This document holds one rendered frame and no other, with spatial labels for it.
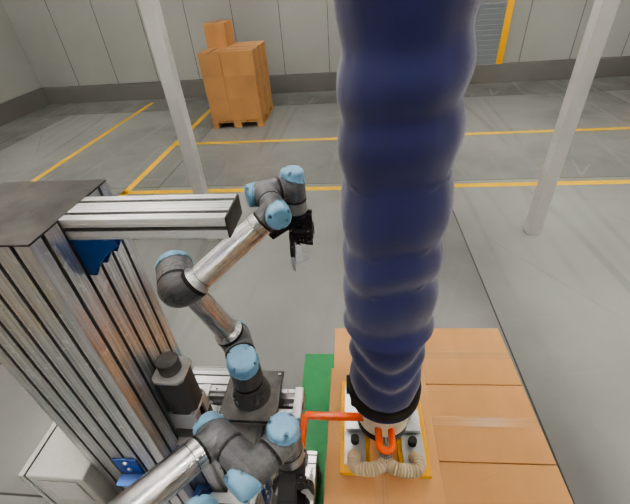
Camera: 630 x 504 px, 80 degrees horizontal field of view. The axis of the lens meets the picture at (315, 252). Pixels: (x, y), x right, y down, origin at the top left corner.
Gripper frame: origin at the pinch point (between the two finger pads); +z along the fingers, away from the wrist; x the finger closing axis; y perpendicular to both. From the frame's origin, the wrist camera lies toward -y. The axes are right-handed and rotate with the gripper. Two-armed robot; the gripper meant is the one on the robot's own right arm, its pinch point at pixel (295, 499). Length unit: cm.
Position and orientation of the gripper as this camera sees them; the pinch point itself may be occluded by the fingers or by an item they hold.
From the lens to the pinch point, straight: 125.6
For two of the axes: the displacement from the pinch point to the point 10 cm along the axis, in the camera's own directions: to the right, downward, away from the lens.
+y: 0.7, -5.9, 8.0
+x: -10.0, 0.1, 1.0
